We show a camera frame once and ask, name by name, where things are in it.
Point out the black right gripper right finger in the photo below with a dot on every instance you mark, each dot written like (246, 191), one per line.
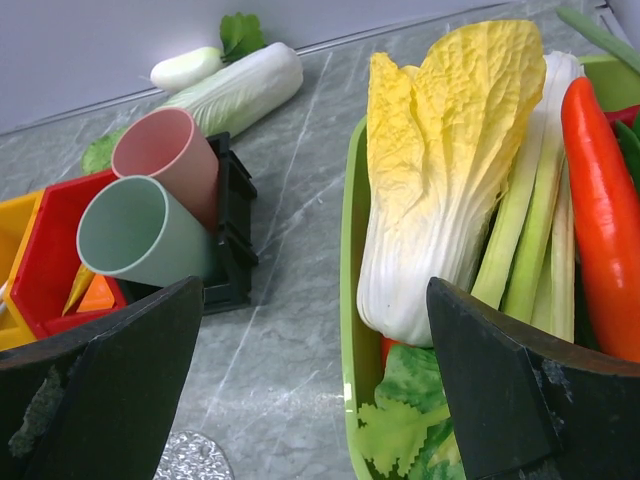
(528, 405)

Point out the green leek stalk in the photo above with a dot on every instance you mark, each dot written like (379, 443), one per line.
(528, 268)

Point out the mint green plastic cup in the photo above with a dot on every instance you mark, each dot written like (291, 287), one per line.
(135, 230)

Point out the green napa cabbage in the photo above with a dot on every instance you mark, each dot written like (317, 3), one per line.
(237, 96)

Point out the yellow napa cabbage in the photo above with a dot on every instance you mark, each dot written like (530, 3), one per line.
(440, 141)

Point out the clear textured acrylic tray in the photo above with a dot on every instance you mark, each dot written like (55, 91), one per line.
(191, 455)

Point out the pink plastic cup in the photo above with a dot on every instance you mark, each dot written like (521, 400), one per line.
(168, 146)

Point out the yellow storage bin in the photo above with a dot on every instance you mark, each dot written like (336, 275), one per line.
(17, 220)

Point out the lime green vegetable tray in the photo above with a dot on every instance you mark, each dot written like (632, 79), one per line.
(616, 86)

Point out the red storage bin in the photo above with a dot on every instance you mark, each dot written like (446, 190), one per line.
(50, 262)

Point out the orange carrot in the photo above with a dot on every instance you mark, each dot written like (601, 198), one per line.
(606, 218)

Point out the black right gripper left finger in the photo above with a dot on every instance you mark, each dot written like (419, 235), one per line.
(98, 401)

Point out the white radish with leaves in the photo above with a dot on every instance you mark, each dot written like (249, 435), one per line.
(240, 34)

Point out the red chili pepper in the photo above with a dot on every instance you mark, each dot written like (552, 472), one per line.
(627, 116)

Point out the black storage bin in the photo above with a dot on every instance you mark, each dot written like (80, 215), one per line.
(230, 287)

